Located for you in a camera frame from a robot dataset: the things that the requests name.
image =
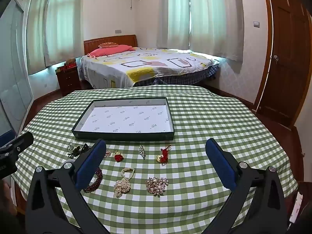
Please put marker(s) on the white power strip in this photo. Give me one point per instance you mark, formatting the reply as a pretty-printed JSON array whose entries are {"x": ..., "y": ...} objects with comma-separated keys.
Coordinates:
[{"x": 296, "y": 206}]

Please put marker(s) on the pink pillow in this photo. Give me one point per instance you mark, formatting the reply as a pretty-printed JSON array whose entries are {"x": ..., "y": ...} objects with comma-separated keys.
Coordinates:
[{"x": 107, "y": 51}]

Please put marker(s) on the clear crystal brooch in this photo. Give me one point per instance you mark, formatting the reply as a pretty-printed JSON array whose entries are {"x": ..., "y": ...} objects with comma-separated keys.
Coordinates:
[{"x": 142, "y": 151}]

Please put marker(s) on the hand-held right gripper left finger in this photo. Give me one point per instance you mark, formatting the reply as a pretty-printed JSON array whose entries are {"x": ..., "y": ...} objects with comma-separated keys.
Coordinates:
[{"x": 89, "y": 165}]

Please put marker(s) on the small red cushion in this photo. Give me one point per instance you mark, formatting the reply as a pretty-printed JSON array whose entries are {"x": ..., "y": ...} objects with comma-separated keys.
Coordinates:
[{"x": 108, "y": 44}]

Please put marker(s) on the white sheer curtain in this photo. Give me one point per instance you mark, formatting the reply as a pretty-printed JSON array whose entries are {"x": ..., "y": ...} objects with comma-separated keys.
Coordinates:
[
  {"x": 56, "y": 24},
  {"x": 202, "y": 17}
]

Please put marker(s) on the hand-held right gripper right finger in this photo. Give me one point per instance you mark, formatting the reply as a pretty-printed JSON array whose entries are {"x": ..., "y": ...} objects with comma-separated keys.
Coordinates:
[{"x": 220, "y": 165}]

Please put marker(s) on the dark wooden nightstand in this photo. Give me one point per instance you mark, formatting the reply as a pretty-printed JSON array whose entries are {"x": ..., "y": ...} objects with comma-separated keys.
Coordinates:
[{"x": 69, "y": 81}]

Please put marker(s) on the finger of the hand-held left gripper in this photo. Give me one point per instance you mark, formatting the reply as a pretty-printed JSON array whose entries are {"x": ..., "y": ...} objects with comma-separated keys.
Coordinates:
[
  {"x": 6, "y": 138},
  {"x": 23, "y": 141}
]

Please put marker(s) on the brown wooden door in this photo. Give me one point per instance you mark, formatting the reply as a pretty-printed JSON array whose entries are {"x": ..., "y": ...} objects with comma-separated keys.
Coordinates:
[{"x": 285, "y": 53}]

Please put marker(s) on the rose gold pearl brooch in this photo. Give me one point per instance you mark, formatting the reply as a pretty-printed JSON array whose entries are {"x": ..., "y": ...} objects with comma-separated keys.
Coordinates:
[{"x": 156, "y": 186}]

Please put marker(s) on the bed with patterned sheet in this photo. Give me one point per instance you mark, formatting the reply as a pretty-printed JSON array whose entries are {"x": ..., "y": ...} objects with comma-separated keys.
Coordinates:
[{"x": 146, "y": 65}]

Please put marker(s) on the dark green shallow box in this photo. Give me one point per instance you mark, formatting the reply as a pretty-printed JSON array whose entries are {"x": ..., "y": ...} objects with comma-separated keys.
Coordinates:
[{"x": 126, "y": 121}]

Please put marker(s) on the green checked tablecloth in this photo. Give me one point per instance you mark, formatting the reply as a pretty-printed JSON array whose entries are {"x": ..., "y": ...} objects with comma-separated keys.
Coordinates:
[{"x": 190, "y": 156}]

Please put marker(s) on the white wall switch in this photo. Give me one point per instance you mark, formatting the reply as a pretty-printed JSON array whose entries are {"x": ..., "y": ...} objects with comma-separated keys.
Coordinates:
[{"x": 256, "y": 24}]

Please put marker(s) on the small red knot gold charm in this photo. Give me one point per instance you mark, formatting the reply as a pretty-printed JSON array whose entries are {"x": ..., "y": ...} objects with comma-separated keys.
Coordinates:
[{"x": 118, "y": 157}]

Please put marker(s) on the red knot gold lock pendant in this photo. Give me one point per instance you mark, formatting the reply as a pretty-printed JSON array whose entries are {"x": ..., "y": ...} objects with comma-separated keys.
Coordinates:
[{"x": 164, "y": 154}]

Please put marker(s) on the red box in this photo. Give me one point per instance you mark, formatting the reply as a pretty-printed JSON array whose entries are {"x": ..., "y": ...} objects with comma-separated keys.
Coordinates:
[{"x": 70, "y": 67}]

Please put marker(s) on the frosted glass wardrobe door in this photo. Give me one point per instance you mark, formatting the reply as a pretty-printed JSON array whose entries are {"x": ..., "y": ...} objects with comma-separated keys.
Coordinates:
[{"x": 14, "y": 78}]

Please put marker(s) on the brown plush toy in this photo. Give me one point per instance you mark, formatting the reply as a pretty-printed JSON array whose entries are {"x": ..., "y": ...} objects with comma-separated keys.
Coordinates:
[{"x": 71, "y": 60}]

